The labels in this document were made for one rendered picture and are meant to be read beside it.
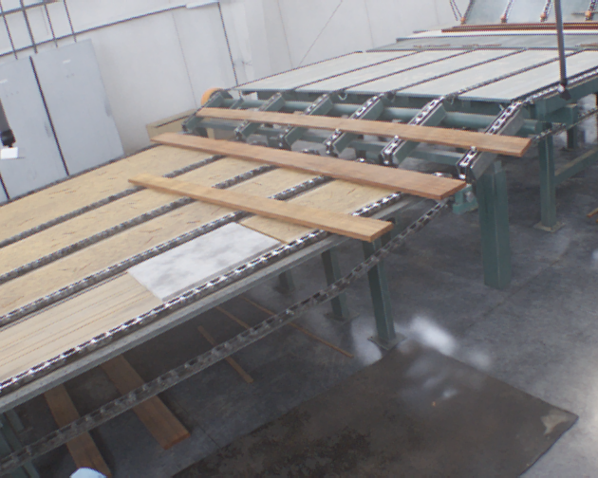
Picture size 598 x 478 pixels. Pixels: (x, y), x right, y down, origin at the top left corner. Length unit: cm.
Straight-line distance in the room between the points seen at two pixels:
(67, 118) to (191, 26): 245
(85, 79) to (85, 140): 79
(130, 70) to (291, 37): 280
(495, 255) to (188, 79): 630
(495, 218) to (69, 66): 574
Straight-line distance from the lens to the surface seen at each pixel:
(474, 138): 337
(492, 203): 340
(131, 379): 356
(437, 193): 278
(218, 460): 280
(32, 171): 765
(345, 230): 252
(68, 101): 768
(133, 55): 858
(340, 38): 1035
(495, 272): 360
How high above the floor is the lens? 187
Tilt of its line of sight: 24 degrees down
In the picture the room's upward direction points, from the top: 12 degrees counter-clockwise
